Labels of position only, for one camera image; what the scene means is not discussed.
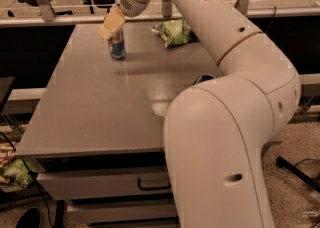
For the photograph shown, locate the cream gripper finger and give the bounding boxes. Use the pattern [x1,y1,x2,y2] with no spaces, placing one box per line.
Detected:
[98,6,125,40]

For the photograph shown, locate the red bull can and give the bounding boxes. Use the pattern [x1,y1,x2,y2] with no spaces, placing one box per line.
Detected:
[108,29,126,61]

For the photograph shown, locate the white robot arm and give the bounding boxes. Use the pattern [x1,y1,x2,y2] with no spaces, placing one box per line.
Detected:
[99,0,301,228]

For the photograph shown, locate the blue pepsi can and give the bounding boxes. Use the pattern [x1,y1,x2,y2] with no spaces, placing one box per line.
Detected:
[193,74,215,85]

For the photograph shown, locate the green chip bag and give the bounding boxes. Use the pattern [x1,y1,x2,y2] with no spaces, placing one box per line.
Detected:
[151,19,193,48]

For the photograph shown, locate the grey drawer cabinet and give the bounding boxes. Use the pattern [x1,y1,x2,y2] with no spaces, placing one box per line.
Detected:
[18,22,221,228]

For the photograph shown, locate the snack bags on floor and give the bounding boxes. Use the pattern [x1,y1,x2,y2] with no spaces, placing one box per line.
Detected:
[0,144,34,188]

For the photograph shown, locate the black shoe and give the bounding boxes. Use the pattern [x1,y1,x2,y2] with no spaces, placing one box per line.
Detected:
[15,208,41,228]

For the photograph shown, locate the black stand leg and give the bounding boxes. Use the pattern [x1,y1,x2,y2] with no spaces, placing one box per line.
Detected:
[276,156,320,193]

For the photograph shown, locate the middle metal bracket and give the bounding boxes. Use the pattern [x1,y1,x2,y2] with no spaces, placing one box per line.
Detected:
[161,0,172,17]

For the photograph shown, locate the black drawer handle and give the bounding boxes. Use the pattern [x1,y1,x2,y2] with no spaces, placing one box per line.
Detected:
[137,179,171,191]

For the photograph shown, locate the black cable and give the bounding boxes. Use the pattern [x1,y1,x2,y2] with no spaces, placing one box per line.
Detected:
[0,131,55,228]

